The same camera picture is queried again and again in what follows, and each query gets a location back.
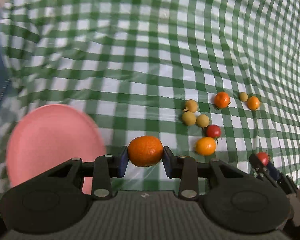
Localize red cherry tomato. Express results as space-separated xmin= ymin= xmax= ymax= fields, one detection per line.
xmin=256 ymin=152 xmax=271 ymax=166
xmin=205 ymin=125 xmax=222 ymax=140

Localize large orange mandarin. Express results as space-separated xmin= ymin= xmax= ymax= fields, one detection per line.
xmin=128 ymin=135 xmax=163 ymax=167

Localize small orange tomato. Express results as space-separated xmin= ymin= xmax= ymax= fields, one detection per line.
xmin=247 ymin=96 xmax=260 ymax=111

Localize pink round plate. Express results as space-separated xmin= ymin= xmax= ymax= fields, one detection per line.
xmin=6 ymin=104 xmax=106 ymax=187

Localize small yellow-green fruit far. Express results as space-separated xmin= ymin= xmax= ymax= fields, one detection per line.
xmin=239 ymin=92 xmax=249 ymax=102

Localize orange tomato with stem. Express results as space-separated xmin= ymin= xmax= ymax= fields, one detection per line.
xmin=214 ymin=92 xmax=231 ymax=109

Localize green white checkered cloth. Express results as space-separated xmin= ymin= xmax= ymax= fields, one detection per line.
xmin=0 ymin=0 xmax=300 ymax=198

